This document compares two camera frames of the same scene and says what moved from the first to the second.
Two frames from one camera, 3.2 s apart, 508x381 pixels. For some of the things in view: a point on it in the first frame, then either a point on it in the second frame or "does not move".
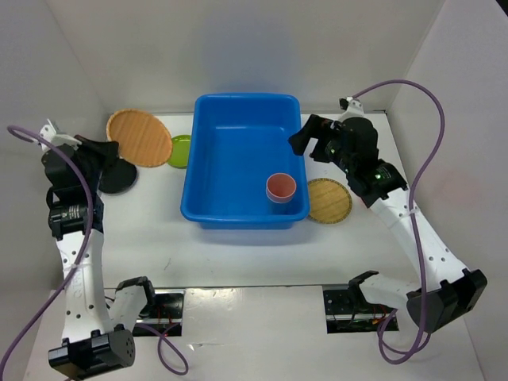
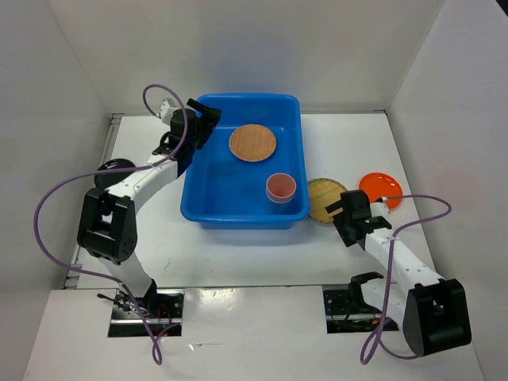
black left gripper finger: x=108 y=149 → x=212 y=114
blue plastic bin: x=236 y=142 does not move
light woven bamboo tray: x=330 y=202 does not move
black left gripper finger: x=105 y=167 → x=205 y=130
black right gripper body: x=337 y=154 → x=340 y=221
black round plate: x=118 y=178 does not move
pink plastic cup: x=280 y=187 does not move
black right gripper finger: x=316 y=127 → x=334 y=206
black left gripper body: x=92 y=161 → x=193 y=146
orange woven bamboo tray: x=144 y=140 → x=252 y=143
